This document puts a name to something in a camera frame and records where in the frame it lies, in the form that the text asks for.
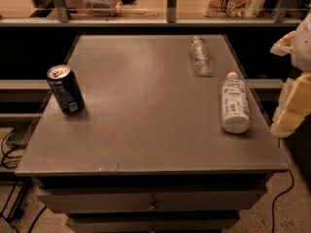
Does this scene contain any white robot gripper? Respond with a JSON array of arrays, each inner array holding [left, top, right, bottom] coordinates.
[[270, 14, 311, 138]]

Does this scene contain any blue pepsi can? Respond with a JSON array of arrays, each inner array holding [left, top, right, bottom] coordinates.
[[47, 65, 85, 115]]

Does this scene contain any white labelled plastic bottle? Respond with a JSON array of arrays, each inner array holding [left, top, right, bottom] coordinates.
[[222, 72, 251, 134]]

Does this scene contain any clear empty plastic bottle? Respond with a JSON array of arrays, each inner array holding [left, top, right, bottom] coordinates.
[[190, 36, 213, 77]]

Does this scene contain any colourful snack bag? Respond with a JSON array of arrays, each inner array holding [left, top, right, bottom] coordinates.
[[203, 0, 265, 18]]

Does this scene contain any grey drawer cabinet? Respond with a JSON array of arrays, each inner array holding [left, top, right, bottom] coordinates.
[[17, 35, 288, 233]]

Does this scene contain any clear plastic container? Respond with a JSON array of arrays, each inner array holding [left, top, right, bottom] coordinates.
[[83, 0, 121, 17]]

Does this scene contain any black floor cable right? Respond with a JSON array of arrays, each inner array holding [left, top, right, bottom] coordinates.
[[270, 138, 295, 233]]

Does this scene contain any metal shelf rail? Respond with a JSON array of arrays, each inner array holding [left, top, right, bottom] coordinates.
[[0, 0, 310, 27]]

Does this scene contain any black floor cables left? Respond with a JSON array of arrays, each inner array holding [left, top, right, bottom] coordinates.
[[0, 119, 49, 233]]

